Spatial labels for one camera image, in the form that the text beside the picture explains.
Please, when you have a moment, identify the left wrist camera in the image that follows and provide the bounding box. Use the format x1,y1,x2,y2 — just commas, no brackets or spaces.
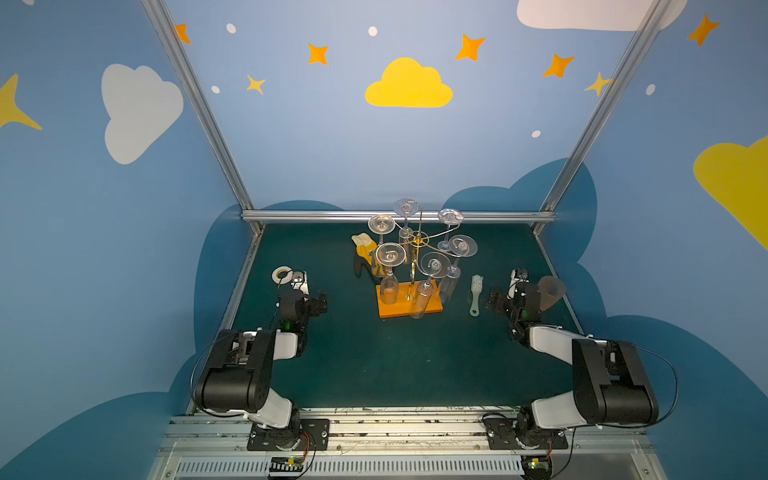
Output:
290,270,309,296

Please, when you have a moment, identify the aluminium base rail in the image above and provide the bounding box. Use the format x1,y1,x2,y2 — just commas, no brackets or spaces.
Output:
148,406,666,479

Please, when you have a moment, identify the orange wooden rack base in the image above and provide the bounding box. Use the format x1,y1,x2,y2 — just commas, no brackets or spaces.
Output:
376,280,444,320

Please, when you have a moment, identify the white tape roll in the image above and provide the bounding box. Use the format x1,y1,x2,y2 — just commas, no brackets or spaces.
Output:
271,266,293,285

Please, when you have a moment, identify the pale green scrub brush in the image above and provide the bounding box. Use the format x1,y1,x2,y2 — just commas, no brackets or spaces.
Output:
469,275,483,318

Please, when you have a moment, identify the clear flute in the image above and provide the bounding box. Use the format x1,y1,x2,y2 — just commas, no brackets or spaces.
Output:
368,214,396,278
437,208,464,252
375,242,406,305
439,234,478,304
410,251,450,319
393,198,420,265

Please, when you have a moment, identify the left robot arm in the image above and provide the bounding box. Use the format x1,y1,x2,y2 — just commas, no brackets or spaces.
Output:
191,288,330,452

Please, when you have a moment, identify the frosted brown plastic cup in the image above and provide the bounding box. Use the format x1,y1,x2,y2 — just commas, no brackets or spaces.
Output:
537,276,567,312

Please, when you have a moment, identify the yellow black rubber glove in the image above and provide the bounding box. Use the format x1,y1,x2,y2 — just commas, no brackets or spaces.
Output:
351,233,384,280

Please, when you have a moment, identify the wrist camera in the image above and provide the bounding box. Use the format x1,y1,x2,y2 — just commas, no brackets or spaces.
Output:
290,270,309,296
507,267,529,299

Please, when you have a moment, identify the aluminium frame back bar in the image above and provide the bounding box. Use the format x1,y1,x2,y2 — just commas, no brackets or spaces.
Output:
241,209,557,224

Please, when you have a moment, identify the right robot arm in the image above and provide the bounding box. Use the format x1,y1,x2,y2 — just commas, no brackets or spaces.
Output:
487,276,680,449

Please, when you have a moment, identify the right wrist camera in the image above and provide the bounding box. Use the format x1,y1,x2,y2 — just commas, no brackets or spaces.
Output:
507,267,529,299

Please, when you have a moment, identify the gold wire glass rack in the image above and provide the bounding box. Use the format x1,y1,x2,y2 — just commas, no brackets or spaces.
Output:
408,206,453,283

